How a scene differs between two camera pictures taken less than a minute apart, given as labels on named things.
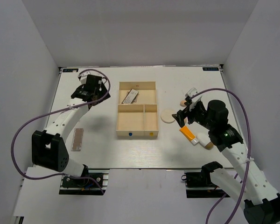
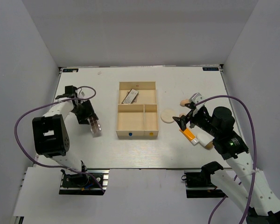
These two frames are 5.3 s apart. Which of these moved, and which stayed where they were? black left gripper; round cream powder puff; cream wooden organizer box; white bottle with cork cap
Moved: black left gripper
Stayed: white bottle with cork cap; cream wooden organizer box; round cream powder puff
